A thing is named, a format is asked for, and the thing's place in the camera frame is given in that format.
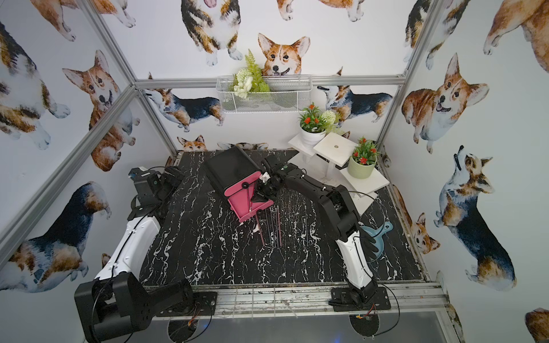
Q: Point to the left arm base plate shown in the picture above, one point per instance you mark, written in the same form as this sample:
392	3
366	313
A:
202	304

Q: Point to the white wire wall basket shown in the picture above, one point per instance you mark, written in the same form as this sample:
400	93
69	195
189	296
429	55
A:
282	94

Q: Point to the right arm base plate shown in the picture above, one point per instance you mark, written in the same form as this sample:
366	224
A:
347	300

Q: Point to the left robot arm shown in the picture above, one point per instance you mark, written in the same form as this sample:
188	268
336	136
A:
115	303

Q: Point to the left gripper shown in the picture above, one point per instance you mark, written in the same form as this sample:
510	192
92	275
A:
140	175

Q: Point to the pink drawer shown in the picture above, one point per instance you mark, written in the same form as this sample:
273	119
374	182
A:
242	184
242	205

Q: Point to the green pot red flowers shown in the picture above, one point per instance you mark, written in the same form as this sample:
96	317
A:
363	159

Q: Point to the black drawer cabinet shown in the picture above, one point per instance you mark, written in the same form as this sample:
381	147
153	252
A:
228	167

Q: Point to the white pot red flowers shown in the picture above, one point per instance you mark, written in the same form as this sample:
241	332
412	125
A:
316	124

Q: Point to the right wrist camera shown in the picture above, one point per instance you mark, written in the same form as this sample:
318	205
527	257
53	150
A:
265	177

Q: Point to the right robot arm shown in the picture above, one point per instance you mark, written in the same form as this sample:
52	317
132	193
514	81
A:
337	214

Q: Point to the pink top drawer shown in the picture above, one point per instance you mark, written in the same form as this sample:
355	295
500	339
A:
242	184

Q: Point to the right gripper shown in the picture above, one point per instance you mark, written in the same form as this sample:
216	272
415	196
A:
259	193

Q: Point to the green fern white flowers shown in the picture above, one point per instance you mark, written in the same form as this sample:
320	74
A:
249	79

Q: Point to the white tiered display stand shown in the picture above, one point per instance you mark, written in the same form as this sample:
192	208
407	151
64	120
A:
327	163

